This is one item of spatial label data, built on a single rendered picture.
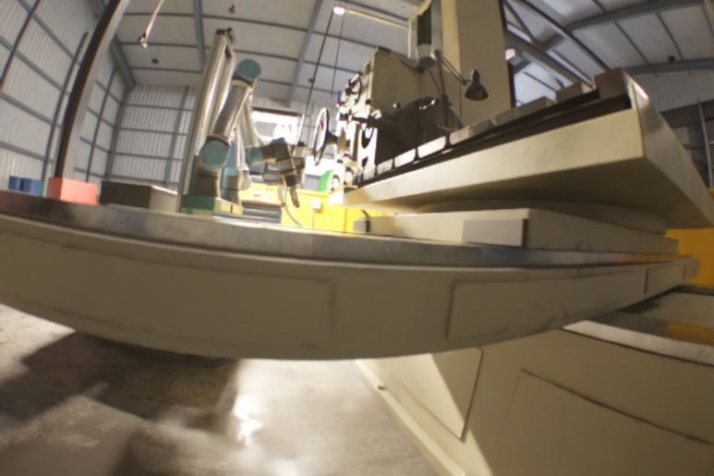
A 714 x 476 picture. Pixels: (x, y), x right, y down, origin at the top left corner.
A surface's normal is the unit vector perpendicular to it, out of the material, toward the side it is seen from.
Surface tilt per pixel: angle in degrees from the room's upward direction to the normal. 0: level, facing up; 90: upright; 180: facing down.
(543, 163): 90
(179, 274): 90
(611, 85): 90
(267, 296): 90
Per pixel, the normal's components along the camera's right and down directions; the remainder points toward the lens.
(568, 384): -0.94, -0.11
